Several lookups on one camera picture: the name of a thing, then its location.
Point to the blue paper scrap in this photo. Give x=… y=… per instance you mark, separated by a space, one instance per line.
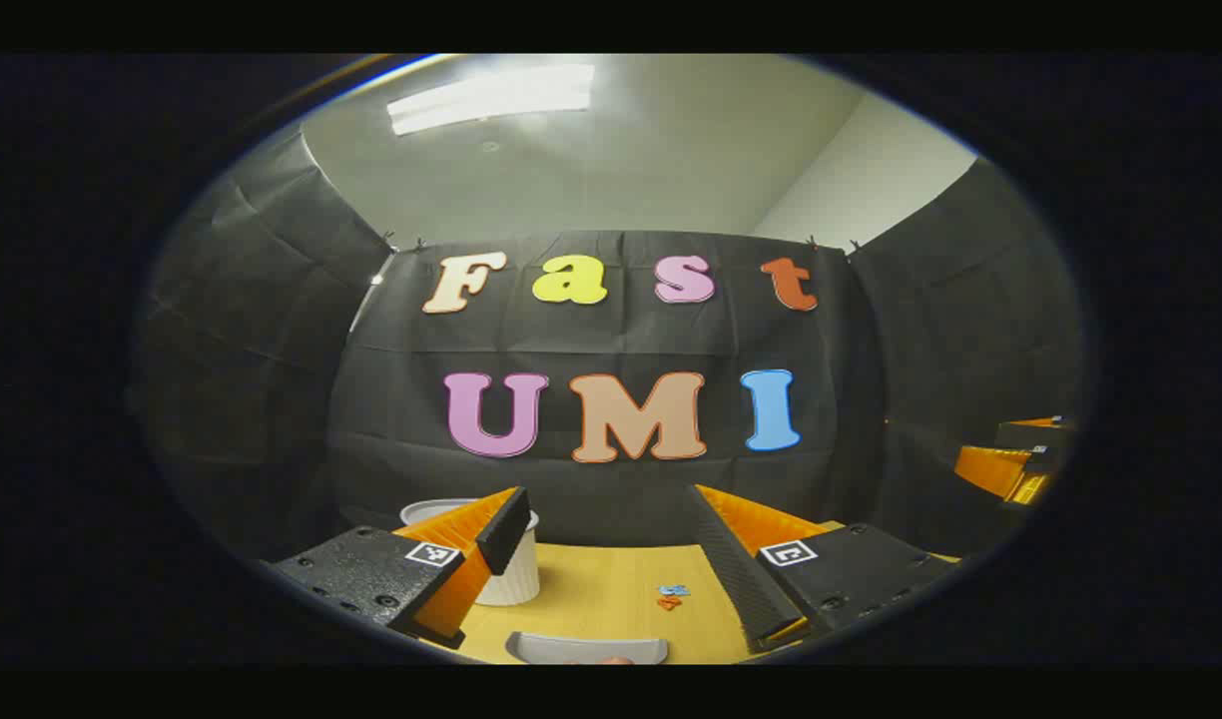
x=674 y=590

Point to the wooden desktop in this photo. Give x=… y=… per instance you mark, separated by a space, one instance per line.
x=611 y=589

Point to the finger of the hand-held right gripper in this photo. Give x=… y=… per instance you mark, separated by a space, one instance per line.
x=990 y=471
x=1035 y=435

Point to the grey plastic dustpan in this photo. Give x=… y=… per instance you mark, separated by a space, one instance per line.
x=581 y=649

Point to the white ribbed garbage bin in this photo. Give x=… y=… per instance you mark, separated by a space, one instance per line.
x=511 y=584

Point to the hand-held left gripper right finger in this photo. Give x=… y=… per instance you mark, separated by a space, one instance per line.
x=736 y=569

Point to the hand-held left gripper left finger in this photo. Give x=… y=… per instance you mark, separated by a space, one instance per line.
x=506 y=529

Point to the black backdrop cloth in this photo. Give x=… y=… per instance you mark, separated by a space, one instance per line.
x=621 y=335

